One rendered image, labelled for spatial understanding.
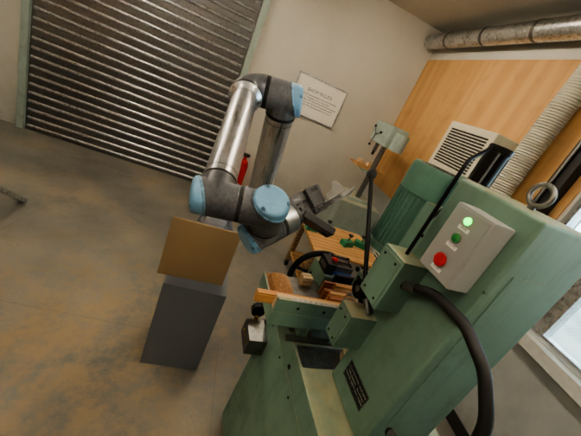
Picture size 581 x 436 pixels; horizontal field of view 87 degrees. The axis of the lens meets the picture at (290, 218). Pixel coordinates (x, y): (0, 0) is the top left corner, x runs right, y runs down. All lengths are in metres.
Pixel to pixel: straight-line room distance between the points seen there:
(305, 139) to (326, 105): 0.47
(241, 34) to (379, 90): 1.72
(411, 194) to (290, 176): 3.21
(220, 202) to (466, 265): 0.53
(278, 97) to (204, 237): 0.70
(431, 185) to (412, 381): 0.51
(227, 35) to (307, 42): 0.86
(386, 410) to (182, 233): 1.03
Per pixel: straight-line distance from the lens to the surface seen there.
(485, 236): 0.68
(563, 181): 2.42
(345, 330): 0.92
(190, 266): 1.55
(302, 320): 1.10
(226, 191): 0.72
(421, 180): 0.97
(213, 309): 1.62
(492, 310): 0.78
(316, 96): 3.92
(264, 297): 1.04
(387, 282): 0.80
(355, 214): 3.42
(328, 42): 3.95
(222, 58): 3.79
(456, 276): 0.70
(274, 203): 0.70
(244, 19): 3.82
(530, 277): 0.78
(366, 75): 4.08
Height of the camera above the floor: 1.55
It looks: 22 degrees down
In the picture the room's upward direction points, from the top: 24 degrees clockwise
